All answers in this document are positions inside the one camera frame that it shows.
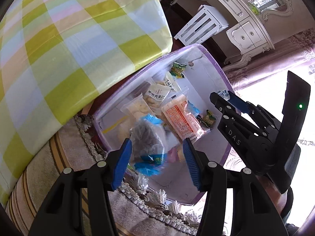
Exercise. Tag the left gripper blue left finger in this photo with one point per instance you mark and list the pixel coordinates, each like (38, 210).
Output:
(119, 162)

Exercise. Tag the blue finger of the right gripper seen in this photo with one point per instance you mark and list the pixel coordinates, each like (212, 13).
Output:
(238, 103)

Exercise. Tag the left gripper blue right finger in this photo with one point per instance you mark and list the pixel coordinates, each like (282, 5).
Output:
(193, 162)

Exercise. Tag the blue cartoon snack packet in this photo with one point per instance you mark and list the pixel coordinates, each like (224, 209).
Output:
(149, 145)

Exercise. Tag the clear wafer snack packet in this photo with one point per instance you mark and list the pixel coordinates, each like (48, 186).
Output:
(137, 108)

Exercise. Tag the white translucent snack packet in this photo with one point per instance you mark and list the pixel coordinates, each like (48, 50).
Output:
(170, 82)

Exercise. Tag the white nut snack packet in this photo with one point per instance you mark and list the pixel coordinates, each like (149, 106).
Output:
(156, 94)

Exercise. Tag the pink bedding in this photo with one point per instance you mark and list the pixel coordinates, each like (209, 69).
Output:
(295, 51)

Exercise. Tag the orange label snack packet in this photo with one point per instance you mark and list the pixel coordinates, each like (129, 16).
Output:
(183, 122)

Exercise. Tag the purple white storage box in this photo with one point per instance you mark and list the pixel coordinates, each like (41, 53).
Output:
(202, 77)

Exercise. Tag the small white slatted stool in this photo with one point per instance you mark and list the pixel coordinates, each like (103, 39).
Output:
(207, 22)

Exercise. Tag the white ornate dressing table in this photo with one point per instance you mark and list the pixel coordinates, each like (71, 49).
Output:
(247, 30)

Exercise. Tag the green checkered tablecloth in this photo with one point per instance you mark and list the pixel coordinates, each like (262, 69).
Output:
(59, 55)

